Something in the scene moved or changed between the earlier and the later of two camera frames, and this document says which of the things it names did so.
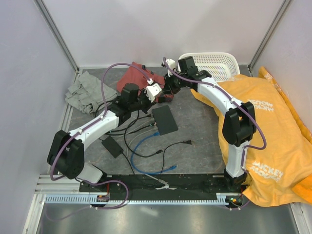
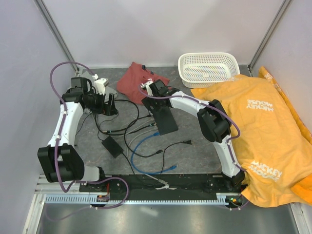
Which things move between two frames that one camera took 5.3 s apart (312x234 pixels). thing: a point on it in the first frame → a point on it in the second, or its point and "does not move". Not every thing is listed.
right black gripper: [167, 89] → [148, 101]
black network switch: [164, 120] does not move
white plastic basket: [220, 66] does not move
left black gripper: [149, 104] → [108, 109]
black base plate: [162, 185] does not move
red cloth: [131, 75] does not move
